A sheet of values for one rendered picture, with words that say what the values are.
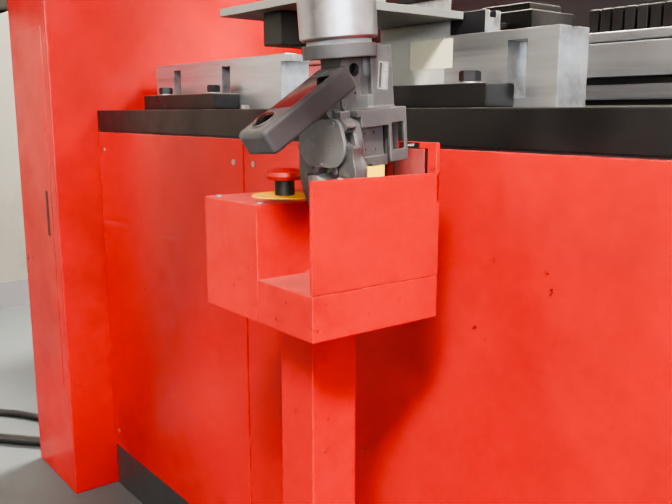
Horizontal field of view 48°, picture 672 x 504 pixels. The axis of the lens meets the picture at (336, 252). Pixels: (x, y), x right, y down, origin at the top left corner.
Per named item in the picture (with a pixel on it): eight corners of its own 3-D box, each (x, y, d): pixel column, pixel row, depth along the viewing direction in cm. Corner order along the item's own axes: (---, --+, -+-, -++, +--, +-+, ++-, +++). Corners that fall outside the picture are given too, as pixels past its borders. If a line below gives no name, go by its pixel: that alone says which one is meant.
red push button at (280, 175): (259, 200, 84) (258, 168, 83) (289, 198, 86) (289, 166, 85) (279, 204, 80) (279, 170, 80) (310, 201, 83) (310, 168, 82)
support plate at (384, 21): (219, 17, 98) (219, 9, 98) (373, 30, 114) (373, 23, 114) (302, 1, 84) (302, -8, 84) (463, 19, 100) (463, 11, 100)
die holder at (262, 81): (157, 110, 170) (155, 66, 168) (181, 110, 173) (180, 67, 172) (286, 109, 131) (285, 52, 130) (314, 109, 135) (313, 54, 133)
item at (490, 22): (380, 44, 113) (380, 23, 113) (395, 45, 115) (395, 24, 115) (484, 33, 98) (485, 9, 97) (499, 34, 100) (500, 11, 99)
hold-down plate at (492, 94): (329, 108, 113) (329, 88, 113) (357, 108, 117) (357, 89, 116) (485, 107, 90) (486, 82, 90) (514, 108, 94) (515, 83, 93)
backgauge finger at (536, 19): (403, 34, 114) (404, -1, 113) (513, 44, 130) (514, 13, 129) (463, 27, 105) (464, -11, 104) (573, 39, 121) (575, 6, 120)
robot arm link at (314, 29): (328, -8, 66) (276, 2, 73) (332, 46, 68) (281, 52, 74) (392, -8, 71) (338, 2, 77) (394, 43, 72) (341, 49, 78)
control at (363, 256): (207, 302, 85) (202, 140, 82) (322, 283, 95) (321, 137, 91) (312, 345, 70) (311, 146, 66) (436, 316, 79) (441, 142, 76)
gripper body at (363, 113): (410, 165, 75) (404, 40, 73) (343, 177, 70) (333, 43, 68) (361, 162, 81) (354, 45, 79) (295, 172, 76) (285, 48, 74)
